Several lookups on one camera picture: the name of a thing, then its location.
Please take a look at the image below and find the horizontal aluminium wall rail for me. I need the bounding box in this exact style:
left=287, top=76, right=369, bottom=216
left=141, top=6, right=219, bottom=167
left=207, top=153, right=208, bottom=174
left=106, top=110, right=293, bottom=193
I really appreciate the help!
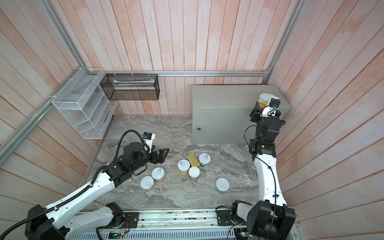
left=103, top=70, right=269, bottom=78

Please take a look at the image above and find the yellow can lying down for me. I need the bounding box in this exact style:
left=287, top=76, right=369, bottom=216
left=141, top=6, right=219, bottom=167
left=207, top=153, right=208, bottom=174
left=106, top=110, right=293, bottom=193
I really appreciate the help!
left=187, top=153, right=201, bottom=167

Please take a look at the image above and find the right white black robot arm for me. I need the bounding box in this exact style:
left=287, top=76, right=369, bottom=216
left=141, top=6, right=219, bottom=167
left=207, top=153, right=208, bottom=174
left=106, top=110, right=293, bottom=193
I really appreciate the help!
left=231, top=98, right=296, bottom=240

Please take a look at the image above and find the white wire mesh shelf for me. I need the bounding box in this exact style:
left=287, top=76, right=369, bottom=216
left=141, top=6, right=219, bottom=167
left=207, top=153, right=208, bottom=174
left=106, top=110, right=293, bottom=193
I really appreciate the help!
left=52, top=68, right=118, bottom=140

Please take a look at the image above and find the small brown white-lid can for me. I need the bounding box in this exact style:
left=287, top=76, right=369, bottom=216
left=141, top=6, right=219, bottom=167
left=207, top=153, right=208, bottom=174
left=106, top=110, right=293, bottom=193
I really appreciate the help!
left=188, top=167, right=201, bottom=181

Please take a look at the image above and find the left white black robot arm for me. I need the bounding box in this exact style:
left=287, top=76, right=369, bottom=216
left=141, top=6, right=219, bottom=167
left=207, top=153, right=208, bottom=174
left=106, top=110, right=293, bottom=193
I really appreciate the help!
left=25, top=142, right=169, bottom=240

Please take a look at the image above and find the yellow label can upright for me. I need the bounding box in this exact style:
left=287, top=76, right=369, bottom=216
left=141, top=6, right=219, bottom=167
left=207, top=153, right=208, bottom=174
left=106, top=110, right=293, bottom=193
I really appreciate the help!
left=178, top=160, right=191, bottom=175

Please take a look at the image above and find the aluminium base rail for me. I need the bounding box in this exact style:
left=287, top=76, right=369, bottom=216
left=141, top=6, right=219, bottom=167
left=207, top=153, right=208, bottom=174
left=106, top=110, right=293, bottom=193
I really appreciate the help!
left=50, top=206, right=302, bottom=233

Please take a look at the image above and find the brown label can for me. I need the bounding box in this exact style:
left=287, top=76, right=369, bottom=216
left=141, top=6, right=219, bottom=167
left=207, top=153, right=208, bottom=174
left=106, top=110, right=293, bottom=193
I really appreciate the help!
left=152, top=167, right=166, bottom=183

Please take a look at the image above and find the black corrugated cable conduit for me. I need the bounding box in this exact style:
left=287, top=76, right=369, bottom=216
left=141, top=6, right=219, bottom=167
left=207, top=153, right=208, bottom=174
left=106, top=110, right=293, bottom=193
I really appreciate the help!
left=0, top=129, right=148, bottom=240

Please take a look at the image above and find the orange yellow label can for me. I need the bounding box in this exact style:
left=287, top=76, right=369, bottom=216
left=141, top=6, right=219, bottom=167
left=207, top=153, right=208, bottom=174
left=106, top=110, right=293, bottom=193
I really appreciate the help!
left=258, top=93, right=279, bottom=109

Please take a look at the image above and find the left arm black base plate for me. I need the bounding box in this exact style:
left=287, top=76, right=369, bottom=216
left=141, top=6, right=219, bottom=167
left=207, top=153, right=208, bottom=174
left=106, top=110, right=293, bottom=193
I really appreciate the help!
left=100, top=212, right=140, bottom=229

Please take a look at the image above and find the black mesh wall basket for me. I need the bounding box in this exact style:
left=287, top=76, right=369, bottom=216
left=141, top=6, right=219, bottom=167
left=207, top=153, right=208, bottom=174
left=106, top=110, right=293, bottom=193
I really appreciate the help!
left=100, top=73, right=160, bottom=101

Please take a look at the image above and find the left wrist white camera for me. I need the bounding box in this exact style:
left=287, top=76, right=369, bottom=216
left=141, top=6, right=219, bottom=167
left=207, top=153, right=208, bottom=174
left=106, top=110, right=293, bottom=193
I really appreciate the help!
left=143, top=132, right=156, bottom=153

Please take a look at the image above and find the left aluminium frame rail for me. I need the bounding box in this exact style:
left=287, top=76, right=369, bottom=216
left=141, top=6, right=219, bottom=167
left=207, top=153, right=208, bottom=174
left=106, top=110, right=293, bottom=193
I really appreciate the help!
left=1, top=67, right=83, bottom=167

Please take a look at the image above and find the pink label can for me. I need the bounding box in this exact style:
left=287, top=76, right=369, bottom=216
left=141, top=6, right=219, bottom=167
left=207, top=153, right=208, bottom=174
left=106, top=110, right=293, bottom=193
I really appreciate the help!
left=140, top=176, right=155, bottom=192

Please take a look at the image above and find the blue label can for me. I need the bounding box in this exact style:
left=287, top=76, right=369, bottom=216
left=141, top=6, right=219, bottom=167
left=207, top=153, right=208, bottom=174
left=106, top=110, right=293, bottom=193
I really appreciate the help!
left=199, top=153, right=212, bottom=167

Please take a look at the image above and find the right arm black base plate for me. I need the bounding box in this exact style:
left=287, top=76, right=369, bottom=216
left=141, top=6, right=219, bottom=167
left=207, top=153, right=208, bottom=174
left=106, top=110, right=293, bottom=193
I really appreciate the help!
left=216, top=209, right=237, bottom=227

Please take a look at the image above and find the grey metal cabinet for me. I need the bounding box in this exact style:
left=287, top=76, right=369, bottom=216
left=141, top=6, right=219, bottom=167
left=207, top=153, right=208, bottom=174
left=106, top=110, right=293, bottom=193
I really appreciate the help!
left=192, top=85, right=291, bottom=144

